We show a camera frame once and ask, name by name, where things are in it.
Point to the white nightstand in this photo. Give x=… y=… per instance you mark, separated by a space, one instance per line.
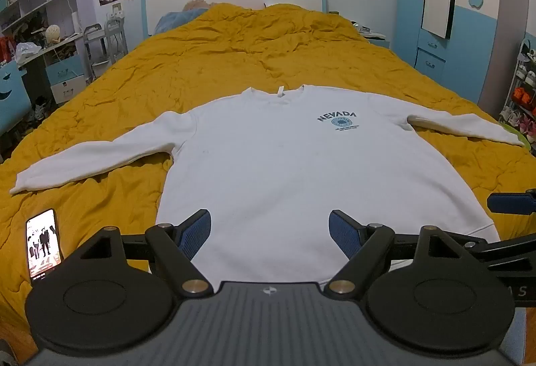
x=379 y=41

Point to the blue white wardrobe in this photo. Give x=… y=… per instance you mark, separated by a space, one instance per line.
x=481 y=14

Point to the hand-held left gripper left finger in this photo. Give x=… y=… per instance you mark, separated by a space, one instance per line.
x=196 y=233

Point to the blue smiley face cabinet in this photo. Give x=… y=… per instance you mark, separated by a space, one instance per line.
x=12 y=98

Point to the yellow quilted blanket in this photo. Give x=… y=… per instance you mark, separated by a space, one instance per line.
x=268 y=56

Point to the grey chair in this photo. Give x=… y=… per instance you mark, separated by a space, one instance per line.
x=116 y=40
x=95 y=52

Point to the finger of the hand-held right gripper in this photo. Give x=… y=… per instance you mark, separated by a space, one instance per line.
x=513 y=251
x=508 y=203

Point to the red bag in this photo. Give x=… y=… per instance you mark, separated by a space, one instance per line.
x=6 y=50

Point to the black smartphone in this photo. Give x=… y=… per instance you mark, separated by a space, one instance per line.
x=42 y=244

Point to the blue pillow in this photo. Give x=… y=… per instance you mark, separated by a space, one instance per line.
x=173 y=19

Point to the white plastic bag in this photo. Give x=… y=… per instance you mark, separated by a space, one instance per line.
x=27 y=51

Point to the round white ball lamp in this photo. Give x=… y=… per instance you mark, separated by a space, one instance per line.
x=53 y=34

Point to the shoe rack with shoes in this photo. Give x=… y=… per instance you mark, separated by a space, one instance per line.
x=523 y=98

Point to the blue white drawer cabinet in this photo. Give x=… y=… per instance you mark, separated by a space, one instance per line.
x=67 y=77

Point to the light brown pillow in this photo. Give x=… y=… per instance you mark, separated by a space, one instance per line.
x=196 y=4

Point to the cluttered white desk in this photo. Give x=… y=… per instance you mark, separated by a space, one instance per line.
x=54 y=46

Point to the shoes under desk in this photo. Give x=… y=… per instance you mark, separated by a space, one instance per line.
x=42 y=108

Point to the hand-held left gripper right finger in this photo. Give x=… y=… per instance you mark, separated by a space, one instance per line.
x=341 y=233

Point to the white printed sweatshirt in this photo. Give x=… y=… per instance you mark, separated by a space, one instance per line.
x=276 y=165

